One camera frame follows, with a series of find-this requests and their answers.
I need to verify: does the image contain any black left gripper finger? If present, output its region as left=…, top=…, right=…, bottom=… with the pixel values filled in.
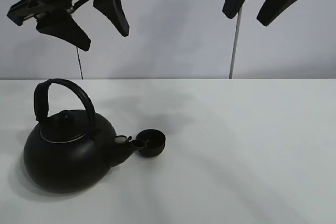
left=36, top=11, right=91, bottom=51
left=93, top=0, right=130, bottom=37

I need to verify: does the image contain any black round tea kettle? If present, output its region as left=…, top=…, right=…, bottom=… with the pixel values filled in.
left=23, top=79, right=146, bottom=193

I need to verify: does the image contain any small black teacup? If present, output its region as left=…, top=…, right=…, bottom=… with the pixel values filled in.
left=136, top=129, right=166, bottom=158

